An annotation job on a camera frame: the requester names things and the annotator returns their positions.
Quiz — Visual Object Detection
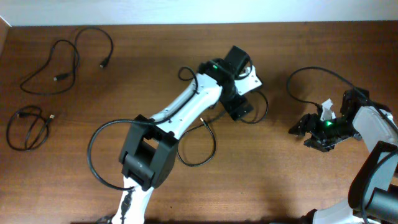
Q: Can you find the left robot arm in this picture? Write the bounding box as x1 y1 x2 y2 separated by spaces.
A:
87 46 262 223

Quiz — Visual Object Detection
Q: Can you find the camera cable black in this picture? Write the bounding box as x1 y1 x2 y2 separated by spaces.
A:
285 66 398 224
86 67 199 191

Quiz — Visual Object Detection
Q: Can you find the long black usb cable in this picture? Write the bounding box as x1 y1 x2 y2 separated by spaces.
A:
19 26 114 96

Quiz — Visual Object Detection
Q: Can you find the right camera cable black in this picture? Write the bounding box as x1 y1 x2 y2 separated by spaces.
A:
285 66 398 224

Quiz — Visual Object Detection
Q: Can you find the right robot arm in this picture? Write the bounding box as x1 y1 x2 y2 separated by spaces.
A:
289 88 397 223

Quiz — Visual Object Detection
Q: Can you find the left camera cable black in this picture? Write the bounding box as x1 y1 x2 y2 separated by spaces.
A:
86 67 199 191

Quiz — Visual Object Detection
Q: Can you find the short black usb cable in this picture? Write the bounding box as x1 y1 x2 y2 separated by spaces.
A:
6 105 55 152

